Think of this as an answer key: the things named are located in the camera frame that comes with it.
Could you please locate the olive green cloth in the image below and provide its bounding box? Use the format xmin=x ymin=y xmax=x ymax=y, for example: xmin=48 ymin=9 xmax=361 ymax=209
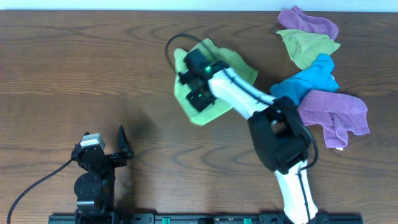
xmin=277 ymin=29 xmax=340 ymax=70

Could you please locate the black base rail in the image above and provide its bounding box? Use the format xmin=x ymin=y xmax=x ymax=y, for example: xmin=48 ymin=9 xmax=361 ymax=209
xmin=48 ymin=212 xmax=364 ymax=224

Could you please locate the large purple cloth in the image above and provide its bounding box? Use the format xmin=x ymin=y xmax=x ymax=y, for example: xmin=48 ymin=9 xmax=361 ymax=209
xmin=298 ymin=90 xmax=370 ymax=150

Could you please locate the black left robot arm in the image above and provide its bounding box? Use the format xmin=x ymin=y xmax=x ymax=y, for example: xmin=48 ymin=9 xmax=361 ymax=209
xmin=71 ymin=126 xmax=134 ymax=223

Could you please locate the blue cloth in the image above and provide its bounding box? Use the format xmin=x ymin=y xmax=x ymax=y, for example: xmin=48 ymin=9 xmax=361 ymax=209
xmin=270 ymin=54 xmax=340 ymax=106

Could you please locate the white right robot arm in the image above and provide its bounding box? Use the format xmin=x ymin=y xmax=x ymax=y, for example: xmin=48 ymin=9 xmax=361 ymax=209
xmin=178 ymin=49 xmax=318 ymax=223

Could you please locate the light green cloth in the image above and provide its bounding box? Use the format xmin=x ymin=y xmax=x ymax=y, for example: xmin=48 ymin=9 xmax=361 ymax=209
xmin=174 ymin=39 xmax=258 ymax=126

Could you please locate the purple cloth at top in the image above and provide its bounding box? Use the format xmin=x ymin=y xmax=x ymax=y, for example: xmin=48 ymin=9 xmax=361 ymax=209
xmin=277 ymin=6 xmax=339 ymax=40

